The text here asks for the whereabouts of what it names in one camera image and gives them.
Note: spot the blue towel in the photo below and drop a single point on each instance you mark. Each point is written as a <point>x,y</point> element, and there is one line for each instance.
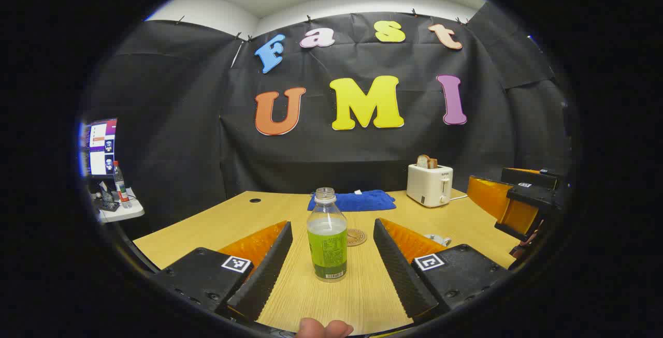
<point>362,201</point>

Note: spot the white side table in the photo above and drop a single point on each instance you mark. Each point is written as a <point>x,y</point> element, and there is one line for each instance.
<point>121,212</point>

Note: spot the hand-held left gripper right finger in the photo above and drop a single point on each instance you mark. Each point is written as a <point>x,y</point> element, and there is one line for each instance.
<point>399,270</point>

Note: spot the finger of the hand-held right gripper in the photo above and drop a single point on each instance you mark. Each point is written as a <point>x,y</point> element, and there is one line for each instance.
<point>520,216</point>
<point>487,195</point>

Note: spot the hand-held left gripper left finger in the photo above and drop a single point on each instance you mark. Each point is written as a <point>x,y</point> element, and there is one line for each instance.
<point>269,270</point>

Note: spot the computer monitor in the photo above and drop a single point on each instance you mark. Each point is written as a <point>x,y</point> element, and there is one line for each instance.
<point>99,146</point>

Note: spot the round wooden coaster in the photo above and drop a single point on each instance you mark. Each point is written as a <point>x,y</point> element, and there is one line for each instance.
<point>357,237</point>

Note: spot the bread slice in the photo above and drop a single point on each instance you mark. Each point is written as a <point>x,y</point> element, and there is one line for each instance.
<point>427,162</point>

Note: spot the green label water bottle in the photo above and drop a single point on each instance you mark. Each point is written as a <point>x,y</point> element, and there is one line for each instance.
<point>327,247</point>

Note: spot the white toaster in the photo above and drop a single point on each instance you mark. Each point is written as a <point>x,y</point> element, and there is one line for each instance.
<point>429,185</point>

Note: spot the small red label bottle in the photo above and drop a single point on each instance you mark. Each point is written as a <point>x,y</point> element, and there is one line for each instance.
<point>121,188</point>

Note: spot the white ceramic teacup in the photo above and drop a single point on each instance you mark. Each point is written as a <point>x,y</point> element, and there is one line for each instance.
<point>439,239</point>

